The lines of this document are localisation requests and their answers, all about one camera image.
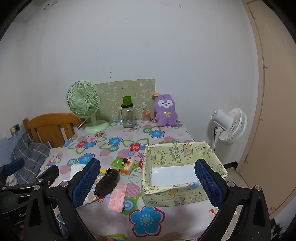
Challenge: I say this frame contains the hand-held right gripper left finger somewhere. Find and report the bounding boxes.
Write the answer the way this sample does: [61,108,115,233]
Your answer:
[23,158,101,241]

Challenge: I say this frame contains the yellow printed fabric box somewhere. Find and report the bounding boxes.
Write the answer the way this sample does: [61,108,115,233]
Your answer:
[141,141,228,207]

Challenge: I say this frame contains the black fan cable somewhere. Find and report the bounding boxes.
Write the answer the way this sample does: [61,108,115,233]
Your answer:
[213,126,219,151]

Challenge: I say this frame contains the dark grey knitted sock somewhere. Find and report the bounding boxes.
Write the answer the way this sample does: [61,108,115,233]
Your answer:
[95,169,120,197]

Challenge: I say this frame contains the white standing fan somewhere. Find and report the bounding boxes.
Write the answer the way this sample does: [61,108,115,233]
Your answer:
[211,108,248,146]

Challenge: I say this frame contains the green desk fan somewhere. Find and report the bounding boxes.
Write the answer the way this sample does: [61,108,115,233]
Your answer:
[66,81,110,133]

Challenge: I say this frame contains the white fan cable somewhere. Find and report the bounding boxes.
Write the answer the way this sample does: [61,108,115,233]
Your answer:
[77,118,88,131]

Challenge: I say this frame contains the white tissue packet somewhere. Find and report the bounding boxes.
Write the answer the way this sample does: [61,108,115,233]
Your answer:
[70,164,87,180]

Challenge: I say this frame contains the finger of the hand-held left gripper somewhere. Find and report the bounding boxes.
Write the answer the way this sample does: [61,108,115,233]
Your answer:
[0,158,25,177]
[35,165,60,186]

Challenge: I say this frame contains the wooden bed headboard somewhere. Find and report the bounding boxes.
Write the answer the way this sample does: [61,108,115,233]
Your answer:
[23,113,87,149]

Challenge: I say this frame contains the purple plush bunny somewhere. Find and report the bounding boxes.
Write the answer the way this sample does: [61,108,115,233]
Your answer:
[151,91,179,127]

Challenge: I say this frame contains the glass jar mug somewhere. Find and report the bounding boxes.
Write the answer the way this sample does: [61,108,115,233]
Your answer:
[118,104,136,128]

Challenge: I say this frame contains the yellow cartoon tissue packet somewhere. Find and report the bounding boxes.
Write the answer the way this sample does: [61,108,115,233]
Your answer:
[94,169,110,186]

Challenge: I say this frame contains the grey plaid pillow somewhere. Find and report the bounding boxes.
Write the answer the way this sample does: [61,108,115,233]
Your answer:
[10,133,51,184]

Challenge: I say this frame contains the beige door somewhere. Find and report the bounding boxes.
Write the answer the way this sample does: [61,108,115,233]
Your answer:
[236,0,296,218]

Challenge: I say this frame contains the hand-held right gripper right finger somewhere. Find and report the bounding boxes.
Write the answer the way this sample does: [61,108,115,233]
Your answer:
[194,159,271,241]

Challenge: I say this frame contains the green tissue packet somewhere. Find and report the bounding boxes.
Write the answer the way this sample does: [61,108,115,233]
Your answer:
[110,157,136,174]

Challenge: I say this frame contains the pink tissue packet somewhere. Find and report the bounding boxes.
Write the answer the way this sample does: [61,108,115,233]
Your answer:
[108,184,127,213]

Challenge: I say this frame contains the green printed board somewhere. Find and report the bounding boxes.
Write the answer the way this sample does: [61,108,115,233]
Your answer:
[95,79,156,122]

